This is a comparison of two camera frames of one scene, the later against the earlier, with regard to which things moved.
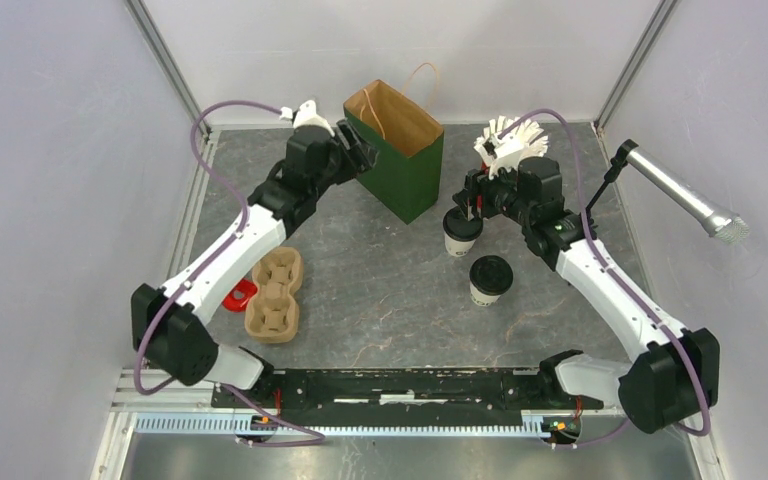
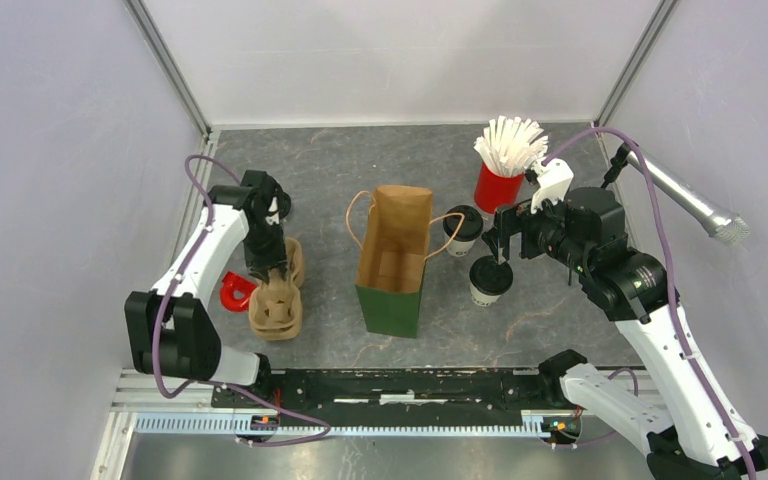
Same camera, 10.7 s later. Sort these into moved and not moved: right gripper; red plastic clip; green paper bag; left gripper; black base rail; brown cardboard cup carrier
Moved: left gripper; green paper bag; right gripper
Not moved: red plastic clip; black base rail; brown cardboard cup carrier
